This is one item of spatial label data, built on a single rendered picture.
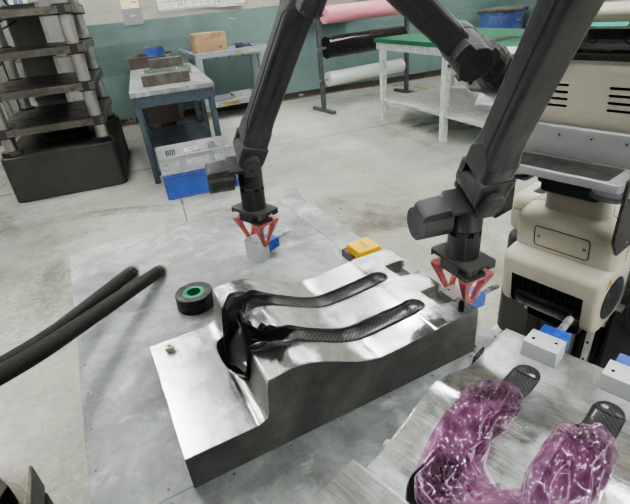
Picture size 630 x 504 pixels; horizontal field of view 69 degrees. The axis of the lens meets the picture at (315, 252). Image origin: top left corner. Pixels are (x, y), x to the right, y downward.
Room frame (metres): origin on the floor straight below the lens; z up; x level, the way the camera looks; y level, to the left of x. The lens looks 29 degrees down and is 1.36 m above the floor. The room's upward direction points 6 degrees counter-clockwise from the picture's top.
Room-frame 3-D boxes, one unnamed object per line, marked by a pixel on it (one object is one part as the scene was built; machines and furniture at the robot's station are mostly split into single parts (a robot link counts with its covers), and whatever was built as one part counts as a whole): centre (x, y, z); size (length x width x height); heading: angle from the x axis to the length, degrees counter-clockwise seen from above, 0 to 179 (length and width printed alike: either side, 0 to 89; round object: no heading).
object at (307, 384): (0.62, 0.02, 0.87); 0.50 x 0.26 x 0.14; 115
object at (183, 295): (0.83, 0.27, 0.82); 0.08 x 0.08 x 0.04
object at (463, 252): (0.71, -0.27, 0.96); 0.10 x 0.07 x 0.07; 25
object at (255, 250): (1.05, 0.11, 0.83); 0.13 x 0.05 x 0.05; 136
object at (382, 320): (0.61, 0.00, 0.92); 0.35 x 0.16 x 0.09; 115
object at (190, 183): (3.83, 0.93, 0.11); 0.61 x 0.41 x 0.22; 107
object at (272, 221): (1.01, 0.13, 0.88); 0.07 x 0.07 x 0.09; 46
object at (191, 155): (3.83, 0.93, 0.28); 0.61 x 0.41 x 0.15; 107
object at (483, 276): (0.70, -0.27, 0.88); 0.07 x 0.07 x 0.09; 24
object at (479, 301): (0.72, -0.30, 0.83); 0.13 x 0.05 x 0.05; 114
